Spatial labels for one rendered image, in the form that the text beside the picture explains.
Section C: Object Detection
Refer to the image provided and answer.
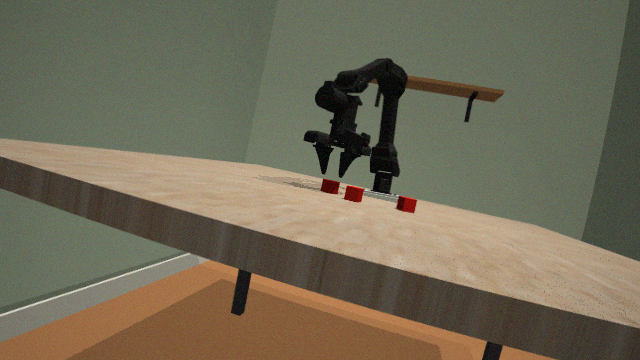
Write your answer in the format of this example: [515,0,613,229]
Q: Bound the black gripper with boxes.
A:
[304,115,371,178]

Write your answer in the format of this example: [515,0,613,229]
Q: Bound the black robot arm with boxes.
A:
[315,58,408,195]

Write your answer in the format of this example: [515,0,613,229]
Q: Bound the red cube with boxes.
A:
[397,196,417,214]
[344,186,364,202]
[321,179,340,194]

